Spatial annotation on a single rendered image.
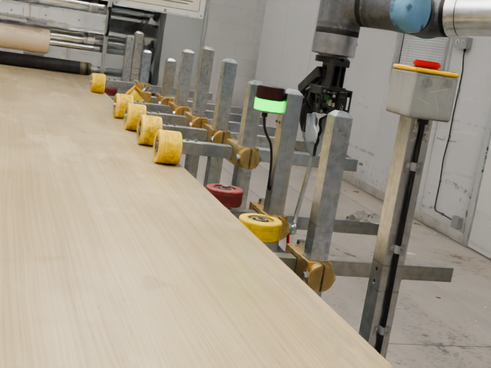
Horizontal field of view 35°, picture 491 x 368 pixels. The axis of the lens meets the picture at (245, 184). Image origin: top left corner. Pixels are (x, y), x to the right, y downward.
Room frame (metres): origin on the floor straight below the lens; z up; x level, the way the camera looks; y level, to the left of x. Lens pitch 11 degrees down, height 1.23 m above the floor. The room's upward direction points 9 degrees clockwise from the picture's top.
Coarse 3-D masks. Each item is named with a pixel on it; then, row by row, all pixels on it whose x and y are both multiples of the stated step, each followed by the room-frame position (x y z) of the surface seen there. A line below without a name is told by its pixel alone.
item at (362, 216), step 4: (356, 212) 1.72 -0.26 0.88; (360, 212) 1.72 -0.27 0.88; (364, 212) 1.73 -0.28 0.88; (368, 212) 1.76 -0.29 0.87; (348, 216) 1.71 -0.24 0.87; (352, 216) 1.70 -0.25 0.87; (356, 216) 1.72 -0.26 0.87; (360, 216) 1.72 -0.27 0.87; (364, 216) 1.72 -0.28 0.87; (368, 216) 1.72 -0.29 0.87; (372, 216) 1.72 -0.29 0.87; (376, 216) 1.72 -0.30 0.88; (352, 220) 1.70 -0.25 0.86; (356, 220) 1.70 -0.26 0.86; (360, 220) 1.70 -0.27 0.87; (364, 220) 1.70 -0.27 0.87; (368, 220) 1.71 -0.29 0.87; (372, 220) 1.71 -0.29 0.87; (376, 220) 1.72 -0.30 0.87
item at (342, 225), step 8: (232, 208) 1.64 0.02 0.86; (288, 216) 1.65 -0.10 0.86; (304, 216) 1.67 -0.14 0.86; (296, 224) 1.66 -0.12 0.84; (304, 224) 1.67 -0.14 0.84; (336, 224) 1.69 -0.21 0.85; (344, 224) 1.70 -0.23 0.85; (352, 224) 1.70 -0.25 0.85; (360, 224) 1.71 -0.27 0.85; (368, 224) 1.72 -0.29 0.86; (376, 224) 1.72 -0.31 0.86; (344, 232) 1.70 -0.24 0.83; (352, 232) 1.71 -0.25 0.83; (360, 232) 1.71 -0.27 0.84; (368, 232) 1.72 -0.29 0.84; (376, 232) 1.72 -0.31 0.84
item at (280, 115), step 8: (280, 88) 1.58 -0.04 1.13; (256, 96) 1.59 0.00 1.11; (264, 112) 1.59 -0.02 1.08; (272, 112) 1.59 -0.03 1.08; (280, 112) 1.59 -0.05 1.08; (264, 120) 1.60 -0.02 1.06; (280, 120) 1.60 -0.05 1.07; (264, 128) 1.60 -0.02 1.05; (272, 152) 1.60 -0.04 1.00; (272, 160) 1.60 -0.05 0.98
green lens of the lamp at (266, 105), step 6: (258, 102) 1.58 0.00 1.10; (264, 102) 1.57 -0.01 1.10; (270, 102) 1.57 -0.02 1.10; (276, 102) 1.57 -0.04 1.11; (282, 102) 1.59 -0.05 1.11; (258, 108) 1.58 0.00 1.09; (264, 108) 1.57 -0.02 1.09; (270, 108) 1.57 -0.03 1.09; (276, 108) 1.58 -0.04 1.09; (282, 108) 1.59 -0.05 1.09
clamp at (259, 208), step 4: (252, 204) 1.67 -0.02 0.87; (256, 204) 1.67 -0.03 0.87; (260, 204) 1.67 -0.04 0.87; (252, 208) 1.67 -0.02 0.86; (256, 208) 1.64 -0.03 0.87; (260, 208) 1.64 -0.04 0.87; (260, 212) 1.62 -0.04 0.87; (264, 212) 1.60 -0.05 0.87; (272, 216) 1.59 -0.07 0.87; (276, 216) 1.58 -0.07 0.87; (280, 216) 1.59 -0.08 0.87; (284, 216) 1.60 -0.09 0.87; (280, 220) 1.57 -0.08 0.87; (284, 220) 1.58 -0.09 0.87; (284, 224) 1.58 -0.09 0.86; (288, 224) 1.58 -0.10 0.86; (284, 228) 1.58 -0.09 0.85; (288, 228) 1.58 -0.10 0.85; (284, 232) 1.58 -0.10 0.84; (288, 232) 1.58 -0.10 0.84; (284, 236) 1.58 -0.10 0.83
